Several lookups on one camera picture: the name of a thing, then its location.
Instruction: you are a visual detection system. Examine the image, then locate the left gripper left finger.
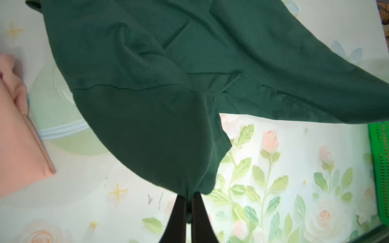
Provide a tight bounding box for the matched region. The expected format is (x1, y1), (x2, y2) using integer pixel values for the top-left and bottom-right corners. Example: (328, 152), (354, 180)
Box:
(159, 195), (187, 243)

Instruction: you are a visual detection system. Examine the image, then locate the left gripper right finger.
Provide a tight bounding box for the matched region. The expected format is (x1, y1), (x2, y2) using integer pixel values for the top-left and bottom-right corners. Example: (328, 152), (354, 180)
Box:
(191, 192), (219, 243)

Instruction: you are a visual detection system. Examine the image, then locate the dark green t-shirt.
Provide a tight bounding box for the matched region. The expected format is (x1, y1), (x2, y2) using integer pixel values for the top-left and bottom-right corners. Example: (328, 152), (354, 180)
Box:
(26, 1), (389, 201)

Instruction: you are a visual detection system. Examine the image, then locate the green plastic laundry basket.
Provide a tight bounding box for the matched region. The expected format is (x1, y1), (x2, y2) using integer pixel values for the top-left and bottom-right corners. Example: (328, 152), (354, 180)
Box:
(368, 121), (389, 226)

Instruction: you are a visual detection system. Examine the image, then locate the folded peach t-shirt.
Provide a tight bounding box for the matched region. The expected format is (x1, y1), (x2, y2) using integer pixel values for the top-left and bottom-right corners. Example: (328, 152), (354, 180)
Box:
(1, 54), (56, 196)

